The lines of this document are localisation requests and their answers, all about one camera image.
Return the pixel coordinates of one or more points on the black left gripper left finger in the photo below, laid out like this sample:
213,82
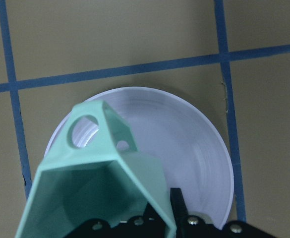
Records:
150,224

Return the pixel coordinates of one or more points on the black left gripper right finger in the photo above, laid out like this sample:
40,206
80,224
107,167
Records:
193,226

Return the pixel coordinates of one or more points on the lavender plastic plate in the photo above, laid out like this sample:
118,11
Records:
194,156

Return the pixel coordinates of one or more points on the mint green geometric cup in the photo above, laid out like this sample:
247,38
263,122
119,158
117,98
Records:
94,170

